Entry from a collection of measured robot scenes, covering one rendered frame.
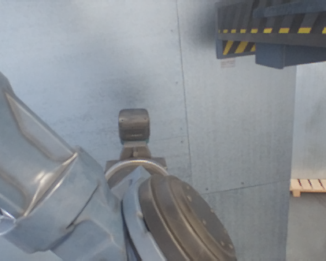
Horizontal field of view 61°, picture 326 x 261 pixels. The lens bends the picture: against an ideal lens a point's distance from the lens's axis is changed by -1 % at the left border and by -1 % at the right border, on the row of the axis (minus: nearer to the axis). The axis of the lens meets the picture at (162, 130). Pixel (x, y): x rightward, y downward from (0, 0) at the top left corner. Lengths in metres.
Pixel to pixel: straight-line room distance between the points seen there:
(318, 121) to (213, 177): 4.34
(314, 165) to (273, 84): 4.67
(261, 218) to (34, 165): 1.08
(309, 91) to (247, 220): 4.06
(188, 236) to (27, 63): 0.78
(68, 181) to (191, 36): 0.72
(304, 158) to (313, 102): 1.04
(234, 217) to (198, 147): 0.36
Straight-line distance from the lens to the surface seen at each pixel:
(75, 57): 0.93
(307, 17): 0.43
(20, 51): 0.97
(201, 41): 0.94
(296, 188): 5.44
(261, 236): 1.34
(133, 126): 0.63
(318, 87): 5.16
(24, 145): 0.30
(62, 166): 0.30
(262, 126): 1.07
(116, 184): 0.45
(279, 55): 0.55
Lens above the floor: 3.02
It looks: 20 degrees down
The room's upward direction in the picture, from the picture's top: 7 degrees counter-clockwise
